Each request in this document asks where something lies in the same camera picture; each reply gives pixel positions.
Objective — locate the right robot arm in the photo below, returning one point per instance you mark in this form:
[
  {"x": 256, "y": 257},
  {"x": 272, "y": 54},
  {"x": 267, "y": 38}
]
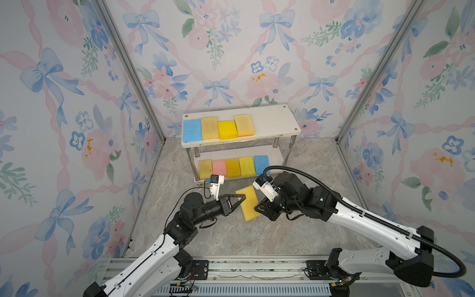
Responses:
[{"x": 398, "y": 253}]

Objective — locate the left aluminium frame post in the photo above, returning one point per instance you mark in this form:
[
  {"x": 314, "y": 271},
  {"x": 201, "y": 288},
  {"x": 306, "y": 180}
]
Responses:
[{"x": 106, "y": 17}]

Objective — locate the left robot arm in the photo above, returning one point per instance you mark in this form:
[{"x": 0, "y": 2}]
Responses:
[{"x": 166, "y": 260}]

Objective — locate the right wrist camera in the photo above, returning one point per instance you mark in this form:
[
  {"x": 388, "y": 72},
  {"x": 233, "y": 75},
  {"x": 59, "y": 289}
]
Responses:
[{"x": 263, "y": 183}]

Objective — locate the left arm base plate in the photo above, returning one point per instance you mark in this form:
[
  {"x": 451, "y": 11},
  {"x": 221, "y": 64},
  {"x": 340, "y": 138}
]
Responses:
[{"x": 195, "y": 270}]

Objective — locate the right aluminium frame post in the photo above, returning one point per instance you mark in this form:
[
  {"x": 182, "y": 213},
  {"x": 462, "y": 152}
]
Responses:
[{"x": 407, "y": 21}]

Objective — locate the aluminium frame post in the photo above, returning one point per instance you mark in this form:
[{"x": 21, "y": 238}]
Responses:
[
  {"x": 407, "y": 21},
  {"x": 106, "y": 17}
]

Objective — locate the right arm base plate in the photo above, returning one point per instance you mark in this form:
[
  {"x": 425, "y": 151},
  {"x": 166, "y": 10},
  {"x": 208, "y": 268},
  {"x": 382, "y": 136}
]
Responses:
[{"x": 327, "y": 270}]

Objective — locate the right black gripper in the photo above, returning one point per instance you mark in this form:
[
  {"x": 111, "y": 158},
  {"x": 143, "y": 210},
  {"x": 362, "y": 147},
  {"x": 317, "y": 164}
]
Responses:
[{"x": 264, "y": 206}]

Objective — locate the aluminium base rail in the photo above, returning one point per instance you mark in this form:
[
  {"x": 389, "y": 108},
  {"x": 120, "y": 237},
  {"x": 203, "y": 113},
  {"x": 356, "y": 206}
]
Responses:
[{"x": 279, "y": 276}]

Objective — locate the white two-tier shelf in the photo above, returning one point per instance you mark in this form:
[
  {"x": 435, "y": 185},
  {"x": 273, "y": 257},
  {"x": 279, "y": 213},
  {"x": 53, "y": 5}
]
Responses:
[{"x": 276, "y": 130}]

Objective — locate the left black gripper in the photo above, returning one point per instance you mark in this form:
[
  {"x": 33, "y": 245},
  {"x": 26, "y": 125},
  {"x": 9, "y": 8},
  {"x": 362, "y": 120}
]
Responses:
[{"x": 224, "y": 205}]

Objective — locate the dark yellow sponge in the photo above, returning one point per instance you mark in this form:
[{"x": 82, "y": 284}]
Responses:
[{"x": 249, "y": 203}]

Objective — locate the bright yellow sponge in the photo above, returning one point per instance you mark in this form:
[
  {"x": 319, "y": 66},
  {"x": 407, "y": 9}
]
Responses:
[{"x": 227, "y": 130}]

